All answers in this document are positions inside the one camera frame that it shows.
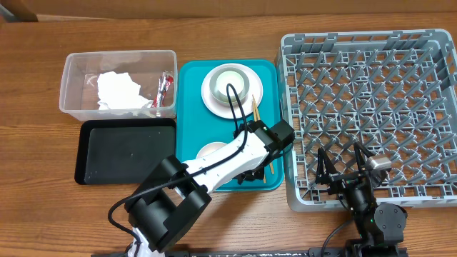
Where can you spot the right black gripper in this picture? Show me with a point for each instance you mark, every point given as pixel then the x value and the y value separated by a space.
pixel 343 181

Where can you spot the white napkin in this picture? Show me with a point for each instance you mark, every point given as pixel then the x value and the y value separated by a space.
pixel 119 92

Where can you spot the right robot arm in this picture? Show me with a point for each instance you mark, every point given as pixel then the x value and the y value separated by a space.
pixel 380 225

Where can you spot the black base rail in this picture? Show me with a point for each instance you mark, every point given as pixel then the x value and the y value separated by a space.
pixel 312 252

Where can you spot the small white plate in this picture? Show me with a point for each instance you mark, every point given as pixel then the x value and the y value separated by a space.
pixel 210 150

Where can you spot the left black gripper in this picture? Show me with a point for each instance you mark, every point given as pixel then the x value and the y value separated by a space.
pixel 258 174

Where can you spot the white paper cup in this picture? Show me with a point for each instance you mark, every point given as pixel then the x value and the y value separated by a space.
pixel 229 77

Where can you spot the wooden chopstick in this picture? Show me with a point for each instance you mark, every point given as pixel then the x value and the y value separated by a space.
pixel 255 117
pixel 270 165

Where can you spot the grey-rimmed white bowl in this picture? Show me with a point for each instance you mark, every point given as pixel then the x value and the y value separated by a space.
pixel 217 95

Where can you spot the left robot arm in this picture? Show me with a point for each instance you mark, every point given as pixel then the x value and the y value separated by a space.
pixel 174 195

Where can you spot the clear plastic waste bin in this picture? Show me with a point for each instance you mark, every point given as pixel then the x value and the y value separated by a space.
pixel 79 92

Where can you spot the teal serving tray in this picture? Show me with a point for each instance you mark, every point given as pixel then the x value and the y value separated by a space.
pixel 197 126

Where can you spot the grey dishwasher rack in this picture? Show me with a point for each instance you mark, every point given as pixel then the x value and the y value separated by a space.
pixel 392 91

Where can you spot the red foil snack wrapper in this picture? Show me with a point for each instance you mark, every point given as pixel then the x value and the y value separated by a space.
pixel 165 81

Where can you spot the black plastic tray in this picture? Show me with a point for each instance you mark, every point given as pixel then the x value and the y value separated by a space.
pixel 122 151

